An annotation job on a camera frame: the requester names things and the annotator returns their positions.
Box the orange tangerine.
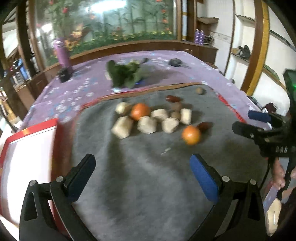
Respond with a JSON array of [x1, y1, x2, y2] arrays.
[[182, 125, 202, 145], [130, 103, 151, 121]]

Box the beige fruit chunk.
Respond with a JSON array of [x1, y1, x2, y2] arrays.
[[162, 118, 180, 133], [115, 101, 132, 115], [137, 116, 157, 134], [180, 108, 192, 125], [111, 116, 133, 139], [151, 109, 169, 122]]

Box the round brown longan fruit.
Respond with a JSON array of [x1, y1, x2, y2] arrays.
[[196, 87, 205, 95]]

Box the red jujube date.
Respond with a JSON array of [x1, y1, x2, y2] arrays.
[[166, 95, 182, 103], [197, 121, 213, 133]]

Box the person's right hand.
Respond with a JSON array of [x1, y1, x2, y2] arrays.
[[272, 158, 285, 190]]

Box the red white shallow box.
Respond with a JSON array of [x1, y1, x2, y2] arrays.
[[1, 118, 70, 238]]

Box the grey fuzzy mat red trim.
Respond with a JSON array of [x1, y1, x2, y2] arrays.
[[72, 85, 267, 240]]

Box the small brown nut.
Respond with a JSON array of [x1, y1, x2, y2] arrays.
[[171, 111, 181, 120]]

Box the purple floral tablecloth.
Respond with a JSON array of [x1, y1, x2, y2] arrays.
[[20, 51, 259, 130]]

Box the black bottle base holder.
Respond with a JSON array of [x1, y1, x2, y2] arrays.
[[57, 67, 73, 83]]

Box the green leafy vegetable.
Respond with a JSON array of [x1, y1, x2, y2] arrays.
[[106, 58, 149, 89]]

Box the purple spray cans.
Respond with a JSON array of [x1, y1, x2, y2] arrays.
[[194, 29, 205, 45]]

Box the black car key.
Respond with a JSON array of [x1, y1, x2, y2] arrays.
[[168, 58, 190, 68]]

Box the purple water bottle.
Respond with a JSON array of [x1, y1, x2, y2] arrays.
[[54, 38, 72, 71]]

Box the glass floral display panel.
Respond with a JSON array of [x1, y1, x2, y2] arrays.
[[34, 0, 177, 67]]

